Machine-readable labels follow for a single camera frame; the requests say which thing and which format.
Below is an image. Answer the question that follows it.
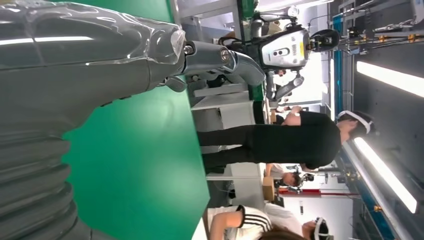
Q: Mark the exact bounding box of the green table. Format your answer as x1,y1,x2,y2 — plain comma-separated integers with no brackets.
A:
51,0,211,240

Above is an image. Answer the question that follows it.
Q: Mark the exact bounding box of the white desk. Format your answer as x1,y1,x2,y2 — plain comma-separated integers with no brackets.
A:
191,216,211,240

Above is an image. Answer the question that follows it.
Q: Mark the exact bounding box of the white table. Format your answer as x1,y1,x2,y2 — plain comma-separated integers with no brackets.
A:
205,163,266,213

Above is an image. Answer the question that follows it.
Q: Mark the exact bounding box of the standing humanoid robot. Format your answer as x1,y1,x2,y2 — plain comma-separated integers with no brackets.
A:
218,4,340,104

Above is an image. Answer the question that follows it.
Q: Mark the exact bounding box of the brown cardboard box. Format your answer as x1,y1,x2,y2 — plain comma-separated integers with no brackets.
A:
262,176,276,202

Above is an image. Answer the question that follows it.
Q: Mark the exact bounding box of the person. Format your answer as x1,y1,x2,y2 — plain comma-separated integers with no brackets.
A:
205,202,309,240
197,110,377,175
301,216,334,240
264,162,304,190

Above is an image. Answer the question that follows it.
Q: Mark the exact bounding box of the white VR headset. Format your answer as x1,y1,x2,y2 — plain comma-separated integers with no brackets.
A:
337,110,374,135

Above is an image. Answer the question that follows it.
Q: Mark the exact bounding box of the long ceiling light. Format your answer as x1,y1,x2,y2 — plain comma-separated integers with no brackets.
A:
356,60,424,99
352,136,418,215

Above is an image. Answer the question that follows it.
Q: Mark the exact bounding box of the white table frame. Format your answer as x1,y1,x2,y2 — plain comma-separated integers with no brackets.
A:
190,82,266,130

